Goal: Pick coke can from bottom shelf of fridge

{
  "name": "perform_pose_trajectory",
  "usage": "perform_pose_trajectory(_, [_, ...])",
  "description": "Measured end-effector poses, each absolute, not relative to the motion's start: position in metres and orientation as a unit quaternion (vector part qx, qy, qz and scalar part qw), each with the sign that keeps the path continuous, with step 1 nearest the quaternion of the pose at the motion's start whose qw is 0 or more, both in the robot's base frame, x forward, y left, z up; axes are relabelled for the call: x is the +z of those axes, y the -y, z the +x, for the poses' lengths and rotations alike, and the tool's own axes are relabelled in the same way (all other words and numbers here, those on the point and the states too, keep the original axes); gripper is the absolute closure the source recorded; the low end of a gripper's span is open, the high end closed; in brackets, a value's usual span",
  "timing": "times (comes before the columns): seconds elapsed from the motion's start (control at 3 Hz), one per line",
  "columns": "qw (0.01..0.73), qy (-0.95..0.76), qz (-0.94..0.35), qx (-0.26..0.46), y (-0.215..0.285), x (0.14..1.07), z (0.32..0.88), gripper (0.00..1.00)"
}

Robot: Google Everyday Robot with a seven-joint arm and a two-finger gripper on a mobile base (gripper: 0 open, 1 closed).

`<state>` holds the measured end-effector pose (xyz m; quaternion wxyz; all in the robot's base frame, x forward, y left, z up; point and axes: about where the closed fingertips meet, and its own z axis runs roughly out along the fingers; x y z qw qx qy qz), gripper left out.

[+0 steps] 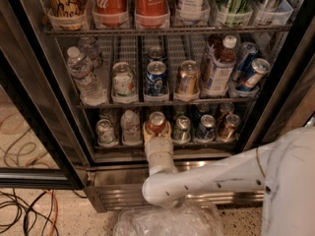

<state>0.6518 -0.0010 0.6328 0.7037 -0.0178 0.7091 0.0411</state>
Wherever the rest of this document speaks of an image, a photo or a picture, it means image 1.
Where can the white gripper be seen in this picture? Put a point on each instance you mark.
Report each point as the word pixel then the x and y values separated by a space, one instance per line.
pixel 158 145

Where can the red coke can front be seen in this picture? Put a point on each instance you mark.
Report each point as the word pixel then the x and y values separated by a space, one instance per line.
pixel 156 123

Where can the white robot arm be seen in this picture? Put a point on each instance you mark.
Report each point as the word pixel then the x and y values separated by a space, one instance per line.
pixel 284 170

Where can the green silver can bottom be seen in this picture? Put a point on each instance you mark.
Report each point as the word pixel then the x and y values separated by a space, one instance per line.
pixel 181 129

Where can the water bottle bottom shelf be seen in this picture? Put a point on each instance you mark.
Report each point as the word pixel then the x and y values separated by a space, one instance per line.
pixel 131 132

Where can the water bottle shelf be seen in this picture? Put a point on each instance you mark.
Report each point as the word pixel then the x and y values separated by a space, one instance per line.
pixel 91 48
pixel 82 70
pixel 131 132

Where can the green can bottom rear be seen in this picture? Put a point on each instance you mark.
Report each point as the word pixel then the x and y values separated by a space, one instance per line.
pixel 179 110

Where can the blue can bottom front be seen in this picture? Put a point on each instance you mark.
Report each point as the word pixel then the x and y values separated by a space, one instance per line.
pixel 206 128

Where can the silver can bottom left rear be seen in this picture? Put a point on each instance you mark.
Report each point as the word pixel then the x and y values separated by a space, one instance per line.
pixel 109 114

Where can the blue can bottom rear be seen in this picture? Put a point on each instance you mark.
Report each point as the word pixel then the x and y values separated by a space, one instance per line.
pixel 201 109

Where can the blue pepsi can front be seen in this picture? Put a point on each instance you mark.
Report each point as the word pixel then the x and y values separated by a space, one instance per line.
pixel 155 78

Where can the white green can middle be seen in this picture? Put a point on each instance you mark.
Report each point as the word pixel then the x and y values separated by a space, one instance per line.
pixel 123 79

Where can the copper can middle shelf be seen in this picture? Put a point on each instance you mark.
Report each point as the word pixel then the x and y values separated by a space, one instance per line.
pixel 187 78

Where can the copper can bottom front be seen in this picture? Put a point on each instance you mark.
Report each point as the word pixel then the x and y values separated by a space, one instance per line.
pixel 228 128

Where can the copper can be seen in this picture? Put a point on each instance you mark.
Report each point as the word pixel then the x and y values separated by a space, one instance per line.
pixel 224 109
pixel 228 128

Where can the copper can bottom rear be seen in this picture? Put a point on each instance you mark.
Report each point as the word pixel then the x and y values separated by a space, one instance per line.
pixel 224 109

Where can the front water bottle middle shelf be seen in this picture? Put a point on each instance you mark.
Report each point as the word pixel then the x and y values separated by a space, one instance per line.
pixel 82 70

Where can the blue can rear middle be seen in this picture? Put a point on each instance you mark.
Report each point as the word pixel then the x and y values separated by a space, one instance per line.
pixel 155 53

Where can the red bull can rear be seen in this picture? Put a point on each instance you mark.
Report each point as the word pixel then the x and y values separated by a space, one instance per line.
pixel 246 53

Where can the red bull can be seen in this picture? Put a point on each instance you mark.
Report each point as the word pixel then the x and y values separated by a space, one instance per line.
pixel 246 53
pixel 258 68

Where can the rear water bottle middle shelf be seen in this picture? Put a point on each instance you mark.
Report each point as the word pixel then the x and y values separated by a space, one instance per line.
pixel 91 48

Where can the left glass fridge door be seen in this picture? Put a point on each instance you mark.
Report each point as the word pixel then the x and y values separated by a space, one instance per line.
pixel 30 157

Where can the glass fridge door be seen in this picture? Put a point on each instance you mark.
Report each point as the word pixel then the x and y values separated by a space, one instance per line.
pixel 297 109
pixel 30 157

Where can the red bull can front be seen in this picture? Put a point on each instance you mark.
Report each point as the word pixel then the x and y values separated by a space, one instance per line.
pixel 258 68

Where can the right glass fridge door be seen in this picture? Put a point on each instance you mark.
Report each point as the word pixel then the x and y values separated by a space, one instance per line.
pixel 297 109

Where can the right coca-cola can top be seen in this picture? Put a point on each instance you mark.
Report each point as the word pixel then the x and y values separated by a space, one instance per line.
pixel 151 12

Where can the coca-cola can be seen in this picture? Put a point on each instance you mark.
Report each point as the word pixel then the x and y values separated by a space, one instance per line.
pixel 151 12
pixel 111 12

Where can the left coca-cola can top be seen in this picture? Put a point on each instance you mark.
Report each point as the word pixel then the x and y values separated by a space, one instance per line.
pixel 111 12

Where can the green striped can top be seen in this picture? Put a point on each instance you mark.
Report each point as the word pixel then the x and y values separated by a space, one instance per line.
pixel 233 12

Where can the yellow can top shelf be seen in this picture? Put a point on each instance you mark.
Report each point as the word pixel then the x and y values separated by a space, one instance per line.
pixel 66 11

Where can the clear plastic bag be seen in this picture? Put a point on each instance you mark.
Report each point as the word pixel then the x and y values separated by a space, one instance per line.
pixel 186 219

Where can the tea bottle white cap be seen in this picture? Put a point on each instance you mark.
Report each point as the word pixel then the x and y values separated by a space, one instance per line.
pixel 217 64

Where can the white labelled bottle top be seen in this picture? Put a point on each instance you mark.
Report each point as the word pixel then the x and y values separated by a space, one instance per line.
pixel 190 10

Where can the middle wire shelf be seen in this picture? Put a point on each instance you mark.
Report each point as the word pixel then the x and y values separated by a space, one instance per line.
pixel 168 103

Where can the wire shelf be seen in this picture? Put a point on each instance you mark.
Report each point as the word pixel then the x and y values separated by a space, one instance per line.
pixel 171 31
pixel 168 103

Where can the fridge stainless steel frame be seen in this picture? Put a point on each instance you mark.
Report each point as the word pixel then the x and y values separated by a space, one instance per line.
pixel 113 177

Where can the top wire shelf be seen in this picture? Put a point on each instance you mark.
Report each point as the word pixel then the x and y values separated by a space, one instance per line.
pixel 171 31

